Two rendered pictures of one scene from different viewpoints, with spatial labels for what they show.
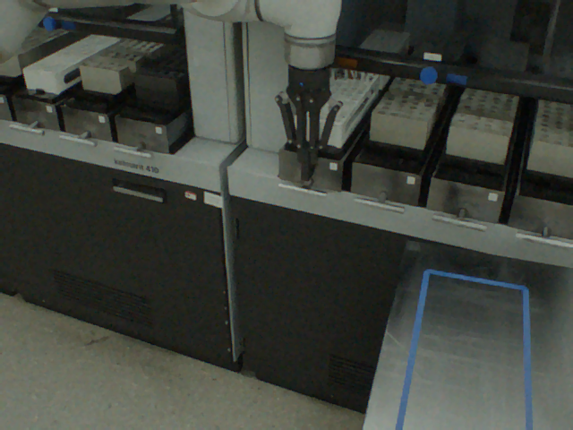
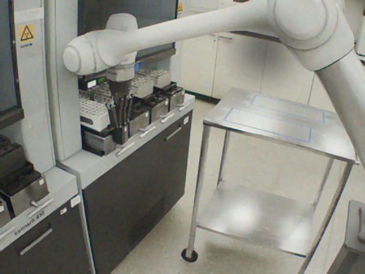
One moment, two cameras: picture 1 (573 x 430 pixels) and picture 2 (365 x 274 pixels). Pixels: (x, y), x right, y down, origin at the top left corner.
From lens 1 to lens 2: 1.21 m
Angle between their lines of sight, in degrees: 72
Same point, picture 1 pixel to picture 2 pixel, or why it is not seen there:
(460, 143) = (141, 92)
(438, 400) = (283, 131)
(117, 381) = not seen: outside the picture
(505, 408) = (283, 122)
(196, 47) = (29, 114)
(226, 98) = (49, 138)
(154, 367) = not seen: outside the picture
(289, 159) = (109, 141)
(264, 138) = (70, 148)
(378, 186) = (137, 126)
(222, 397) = not seen: outside the picture
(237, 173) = (85, 171)
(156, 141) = (40, 191)
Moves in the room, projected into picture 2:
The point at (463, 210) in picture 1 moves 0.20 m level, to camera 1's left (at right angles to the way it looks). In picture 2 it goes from (161, 115) to (153, 137)
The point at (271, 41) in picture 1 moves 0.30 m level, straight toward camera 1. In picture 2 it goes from (70, 85) to (163, 92)
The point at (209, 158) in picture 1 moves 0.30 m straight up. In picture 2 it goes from (64, 177) to (54, 88)
